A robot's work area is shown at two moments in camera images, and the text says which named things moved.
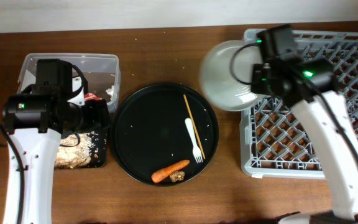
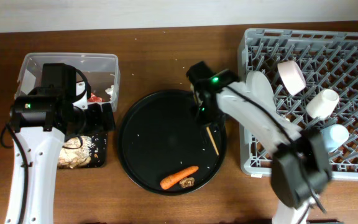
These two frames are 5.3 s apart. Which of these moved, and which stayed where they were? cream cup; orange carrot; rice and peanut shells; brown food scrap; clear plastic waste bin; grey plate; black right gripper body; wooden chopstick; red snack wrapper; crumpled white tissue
Moved: black right gripper body; grey plate; brown food scrap; cream cup; wooden chopstick; orange carrot
Stayed: rice and peanut shells; red snack wrapper; crumpled white tissue; clear plastic waste bin
